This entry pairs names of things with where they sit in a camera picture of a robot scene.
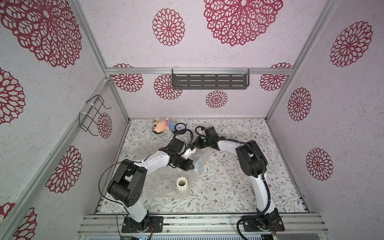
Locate bubble wrap sheet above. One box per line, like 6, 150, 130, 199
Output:
123, 141, 196, 204
191, 149, 215, 176

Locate cream ribbed vase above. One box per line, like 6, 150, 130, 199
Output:
176, 177, 189, 200

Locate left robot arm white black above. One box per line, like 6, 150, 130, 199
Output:
107, 139, 196, 224

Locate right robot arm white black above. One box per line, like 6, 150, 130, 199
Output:
195, 126, 280, 224

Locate black alarm clock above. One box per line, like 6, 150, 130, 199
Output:
172, 123, 187, 135

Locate plush boy doll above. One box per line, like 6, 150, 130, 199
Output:
151, 118, 176, 134

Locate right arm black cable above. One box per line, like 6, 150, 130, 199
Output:
194, 125, 272, 240

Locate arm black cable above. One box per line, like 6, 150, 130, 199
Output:
98, 128, 196, 240
194, 125, 272, 240

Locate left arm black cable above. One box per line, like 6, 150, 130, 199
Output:
98, 128, 196, 240

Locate dark grey wall shelf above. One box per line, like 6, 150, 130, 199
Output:
171, 69, 250, 90

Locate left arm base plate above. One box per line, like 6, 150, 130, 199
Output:
122, 215, 164, 233

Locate black wire wall rack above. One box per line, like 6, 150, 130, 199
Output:
78, 94, 111, 137

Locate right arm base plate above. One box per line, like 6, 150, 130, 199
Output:
243, 208, 285, 233

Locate aluminium rail base frame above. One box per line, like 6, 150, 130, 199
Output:
77, 213, 329, 239

